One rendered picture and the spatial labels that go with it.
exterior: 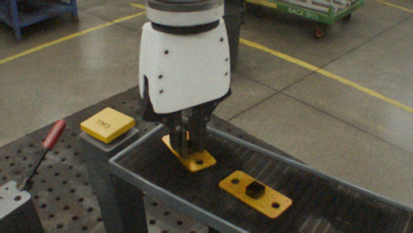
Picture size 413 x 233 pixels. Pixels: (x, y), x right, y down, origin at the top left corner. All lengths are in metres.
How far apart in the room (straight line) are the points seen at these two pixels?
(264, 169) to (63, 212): 0.74
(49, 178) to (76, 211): 0.18
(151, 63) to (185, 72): 0.04
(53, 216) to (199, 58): 0.81
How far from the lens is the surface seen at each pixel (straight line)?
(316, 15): 4.10
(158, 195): 0.48
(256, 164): 0.52
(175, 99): 0.46
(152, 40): 0.43
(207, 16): 0.42
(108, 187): 0.64
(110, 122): 0.61
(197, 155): 0.53
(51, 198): 1.21
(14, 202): 0.67
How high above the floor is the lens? 1.49
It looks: 32 degrees down
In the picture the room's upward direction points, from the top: straight up
